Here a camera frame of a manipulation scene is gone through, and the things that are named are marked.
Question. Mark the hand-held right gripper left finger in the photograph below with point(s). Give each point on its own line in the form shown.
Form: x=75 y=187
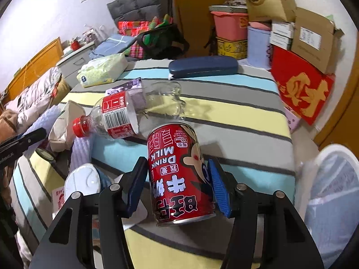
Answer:
x=137 y=186

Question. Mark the purple printed packet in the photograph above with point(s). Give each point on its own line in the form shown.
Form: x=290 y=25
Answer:
x=131 y=85

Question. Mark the brown paper bag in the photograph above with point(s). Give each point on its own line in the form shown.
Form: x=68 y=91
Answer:
x=266 y=0

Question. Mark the red box gold character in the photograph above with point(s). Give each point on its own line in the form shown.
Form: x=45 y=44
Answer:
x=300 y=89

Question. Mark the small red pot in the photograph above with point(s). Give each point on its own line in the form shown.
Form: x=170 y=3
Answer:
x=74 y=44

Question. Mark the red white packet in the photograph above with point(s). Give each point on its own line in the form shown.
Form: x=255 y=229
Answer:
x=59 y=199

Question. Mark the pink flat box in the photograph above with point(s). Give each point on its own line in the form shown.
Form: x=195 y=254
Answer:
x=293 y=120

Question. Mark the striped bed sheet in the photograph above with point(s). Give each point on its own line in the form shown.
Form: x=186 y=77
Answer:
x=224 y=123

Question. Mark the floral quilt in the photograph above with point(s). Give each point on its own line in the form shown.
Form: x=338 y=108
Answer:
x=33 y=92

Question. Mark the white drawer cabinet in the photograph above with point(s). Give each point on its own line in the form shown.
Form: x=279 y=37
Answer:
x=73 y=64

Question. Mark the clear plastic bottle red cap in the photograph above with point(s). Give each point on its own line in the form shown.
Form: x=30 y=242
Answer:
x=117 y=112

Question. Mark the pink storage bin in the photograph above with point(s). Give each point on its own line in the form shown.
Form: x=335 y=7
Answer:
x=228 y=26

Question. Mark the dark blue glasses case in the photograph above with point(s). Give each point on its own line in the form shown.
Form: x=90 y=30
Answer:
x=202 y=65

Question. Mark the open cardboard box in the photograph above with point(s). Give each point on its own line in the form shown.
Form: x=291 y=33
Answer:
x=311 y=39

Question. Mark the white round bin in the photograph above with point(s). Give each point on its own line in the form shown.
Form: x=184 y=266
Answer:
x=332 y=149

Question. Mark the lavender storage bin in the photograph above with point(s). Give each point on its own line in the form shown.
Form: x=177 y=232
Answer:
x=258 y=47

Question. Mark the wooden wardrobe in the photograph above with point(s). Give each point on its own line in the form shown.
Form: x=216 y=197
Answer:
x=196 y=19

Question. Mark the white foam fruit net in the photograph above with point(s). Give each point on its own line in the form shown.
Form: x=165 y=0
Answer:
x=81 y=152
x=42 y=120

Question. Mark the black bag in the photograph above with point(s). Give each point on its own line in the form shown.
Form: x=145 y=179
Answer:
x=165 y=42

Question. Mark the yellow patterned box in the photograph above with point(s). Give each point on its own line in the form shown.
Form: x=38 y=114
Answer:
x=231 y=49

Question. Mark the wooden bed headboard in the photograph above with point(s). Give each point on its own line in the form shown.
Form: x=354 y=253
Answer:
x=36 y=64

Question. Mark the blue bin liner bag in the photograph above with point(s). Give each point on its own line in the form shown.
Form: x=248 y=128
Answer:
x=331 y=201

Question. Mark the pale green tissue pack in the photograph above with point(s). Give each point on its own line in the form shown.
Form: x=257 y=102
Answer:
x=101 y=70

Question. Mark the wooden door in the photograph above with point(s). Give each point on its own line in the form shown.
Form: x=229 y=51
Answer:
x=339 y=112

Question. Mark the red green plaid bag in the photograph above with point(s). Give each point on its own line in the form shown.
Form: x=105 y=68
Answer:
x=129 y=28

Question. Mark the red milk drink can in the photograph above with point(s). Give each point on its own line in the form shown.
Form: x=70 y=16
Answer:
x=174 y=173

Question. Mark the black chair grey cushion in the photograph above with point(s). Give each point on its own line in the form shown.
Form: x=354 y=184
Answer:
x=134 y=5

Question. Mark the beige paper bag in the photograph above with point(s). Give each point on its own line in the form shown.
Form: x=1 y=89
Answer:
x=63 y=123

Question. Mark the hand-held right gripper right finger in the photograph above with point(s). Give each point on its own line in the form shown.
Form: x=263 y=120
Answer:
x=220 y=192

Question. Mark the blue folded cloth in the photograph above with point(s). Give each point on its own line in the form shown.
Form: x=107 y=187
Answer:
x=112 y=43

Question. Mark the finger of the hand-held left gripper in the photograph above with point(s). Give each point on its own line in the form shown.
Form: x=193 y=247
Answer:
x=28 y=137

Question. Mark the small white carton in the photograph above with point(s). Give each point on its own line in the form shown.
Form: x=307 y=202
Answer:
x=283 y=27
x=281 y=41

